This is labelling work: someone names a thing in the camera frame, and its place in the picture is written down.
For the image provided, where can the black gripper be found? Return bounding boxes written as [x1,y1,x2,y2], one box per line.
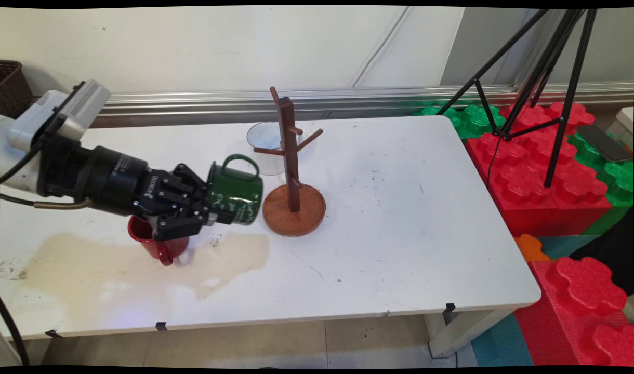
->
[36,134,235,243]

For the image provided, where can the green enamel mug white print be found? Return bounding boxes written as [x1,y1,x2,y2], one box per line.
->
[205,154,265,226]

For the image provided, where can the red mug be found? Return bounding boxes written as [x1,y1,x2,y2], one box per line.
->
[128,215,190,267]

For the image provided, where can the brown wooden mug tree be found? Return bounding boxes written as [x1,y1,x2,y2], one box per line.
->
[253,86,327,237]

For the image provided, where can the dark brown wicker basket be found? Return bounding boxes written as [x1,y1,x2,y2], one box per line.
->
[0,60,35,120]

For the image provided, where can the small green foam block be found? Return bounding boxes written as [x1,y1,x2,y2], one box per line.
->
[413,104,507,140]

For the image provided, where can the white table leg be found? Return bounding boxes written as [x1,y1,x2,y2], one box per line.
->
[425,306,520,359]

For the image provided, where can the teal foam mat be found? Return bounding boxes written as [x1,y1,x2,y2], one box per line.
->
[470,312,535,367]

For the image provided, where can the orange foam piece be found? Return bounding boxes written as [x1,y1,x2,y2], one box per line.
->
[514,234,551,263]

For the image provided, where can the red foam block under tripod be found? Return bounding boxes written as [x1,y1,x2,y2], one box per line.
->
[465,101,613,238]

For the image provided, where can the black tripod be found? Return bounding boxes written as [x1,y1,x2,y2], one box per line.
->
[435,8,599,189]

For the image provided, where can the red foam block ribbed side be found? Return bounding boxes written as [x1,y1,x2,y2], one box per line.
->
[514,257,634,367]

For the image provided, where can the black phone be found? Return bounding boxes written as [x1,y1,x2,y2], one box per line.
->
[577,124,633,163]

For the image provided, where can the large green foam block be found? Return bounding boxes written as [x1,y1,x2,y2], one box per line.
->
[566,132,634,235]

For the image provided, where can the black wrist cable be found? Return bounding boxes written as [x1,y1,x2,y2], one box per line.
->
[0,83,95,210]

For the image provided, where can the white grey wrist camera box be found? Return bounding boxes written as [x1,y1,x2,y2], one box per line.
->
[5,79,111,152]

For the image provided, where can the aluminium wall rail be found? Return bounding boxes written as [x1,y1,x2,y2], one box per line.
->
[88,82,634,128]

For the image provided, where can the black floor cable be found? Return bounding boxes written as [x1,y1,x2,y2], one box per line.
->
[0,298,31,367]

